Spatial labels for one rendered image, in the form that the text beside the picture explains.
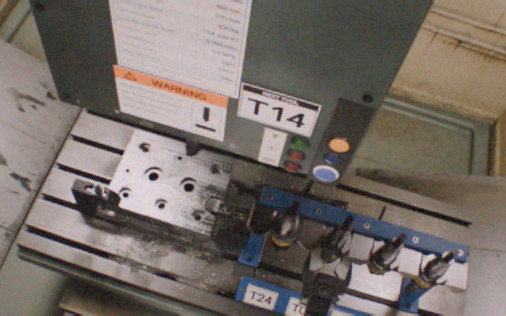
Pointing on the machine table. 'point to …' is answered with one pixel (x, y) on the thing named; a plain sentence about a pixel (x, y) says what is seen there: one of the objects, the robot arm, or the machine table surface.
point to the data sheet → (184, 40)
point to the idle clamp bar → (300, 195)
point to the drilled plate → (177, 211)
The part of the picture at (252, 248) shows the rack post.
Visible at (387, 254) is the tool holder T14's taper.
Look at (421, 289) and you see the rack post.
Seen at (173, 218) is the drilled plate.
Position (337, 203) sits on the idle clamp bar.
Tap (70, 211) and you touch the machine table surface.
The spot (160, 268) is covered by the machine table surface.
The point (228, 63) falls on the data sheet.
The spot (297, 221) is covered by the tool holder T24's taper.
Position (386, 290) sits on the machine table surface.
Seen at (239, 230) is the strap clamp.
